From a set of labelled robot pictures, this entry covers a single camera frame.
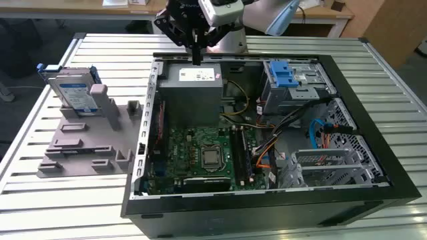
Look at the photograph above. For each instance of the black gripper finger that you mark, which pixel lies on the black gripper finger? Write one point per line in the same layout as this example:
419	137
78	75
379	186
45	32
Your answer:
169	30
216	37

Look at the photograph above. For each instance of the hard disk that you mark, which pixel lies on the hard disk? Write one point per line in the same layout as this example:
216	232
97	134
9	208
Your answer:
74	97

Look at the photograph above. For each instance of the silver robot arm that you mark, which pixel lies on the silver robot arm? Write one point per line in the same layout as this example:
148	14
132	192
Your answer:
233	41

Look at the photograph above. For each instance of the silver metal disk bay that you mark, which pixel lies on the silver metal disk bay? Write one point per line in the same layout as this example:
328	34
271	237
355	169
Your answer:
333	167

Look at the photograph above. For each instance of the white box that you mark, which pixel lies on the white box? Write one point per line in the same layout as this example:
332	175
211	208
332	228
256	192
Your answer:
114	2
137	2

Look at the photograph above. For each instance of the blue plastic drive latch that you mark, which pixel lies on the blue plastic drive latch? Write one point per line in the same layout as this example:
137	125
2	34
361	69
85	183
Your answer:
283	75

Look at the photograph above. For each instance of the wooden desk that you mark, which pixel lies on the wooden desk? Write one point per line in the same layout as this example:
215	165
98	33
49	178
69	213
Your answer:
82	11

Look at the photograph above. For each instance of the grey power supply unit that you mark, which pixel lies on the grey power supply unit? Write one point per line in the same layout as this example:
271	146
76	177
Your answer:
189	105

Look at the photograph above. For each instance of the silver optical drive bay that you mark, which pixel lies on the silver optical drive bay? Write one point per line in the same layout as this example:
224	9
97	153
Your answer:
300	93

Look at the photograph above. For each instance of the small dark box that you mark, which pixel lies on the small dark box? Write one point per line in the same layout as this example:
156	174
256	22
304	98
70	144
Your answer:
337	6

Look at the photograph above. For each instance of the black chair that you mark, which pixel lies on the black chair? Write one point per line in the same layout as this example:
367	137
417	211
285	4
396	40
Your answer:
20	50

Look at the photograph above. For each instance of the green motherboard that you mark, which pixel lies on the green motherboard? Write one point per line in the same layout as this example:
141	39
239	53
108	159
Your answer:
187	150

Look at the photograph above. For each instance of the grey parts rack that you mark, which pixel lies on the grey parts rack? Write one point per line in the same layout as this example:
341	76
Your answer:
86	130

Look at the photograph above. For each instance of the silver CPU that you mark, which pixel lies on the silver CPU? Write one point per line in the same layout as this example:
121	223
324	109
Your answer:
211	159

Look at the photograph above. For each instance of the RAM stick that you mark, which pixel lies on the RAM stick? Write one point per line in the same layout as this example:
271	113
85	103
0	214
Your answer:
247	157

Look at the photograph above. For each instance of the grey furniture foot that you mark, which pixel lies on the grey furniture foot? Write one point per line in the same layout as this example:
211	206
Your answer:
6	95

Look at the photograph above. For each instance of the black graphics card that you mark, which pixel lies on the black graphics card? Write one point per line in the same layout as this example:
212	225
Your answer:
207	183

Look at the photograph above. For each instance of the black PC case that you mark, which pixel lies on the black PC case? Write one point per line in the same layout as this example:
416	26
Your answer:
267	217

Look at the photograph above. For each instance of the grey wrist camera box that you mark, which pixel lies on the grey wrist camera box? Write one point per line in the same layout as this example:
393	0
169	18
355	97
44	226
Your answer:
223	12

